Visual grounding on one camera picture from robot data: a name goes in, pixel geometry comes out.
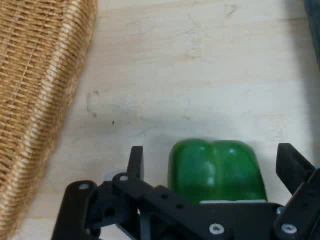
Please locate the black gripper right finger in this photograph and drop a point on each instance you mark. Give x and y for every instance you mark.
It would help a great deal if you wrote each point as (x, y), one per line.
(295, 165)

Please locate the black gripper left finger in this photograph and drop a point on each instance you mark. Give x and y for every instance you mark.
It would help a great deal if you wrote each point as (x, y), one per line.
(105, 200)

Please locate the green bell pepper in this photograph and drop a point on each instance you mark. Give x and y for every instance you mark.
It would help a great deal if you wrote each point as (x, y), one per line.
(215, 170)

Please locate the wooden cutting board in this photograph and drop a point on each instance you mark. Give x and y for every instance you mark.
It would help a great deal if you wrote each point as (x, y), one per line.
(200, 75)

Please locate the woven wicker basket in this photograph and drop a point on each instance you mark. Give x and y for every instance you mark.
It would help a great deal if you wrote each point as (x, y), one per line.
(30, 75)

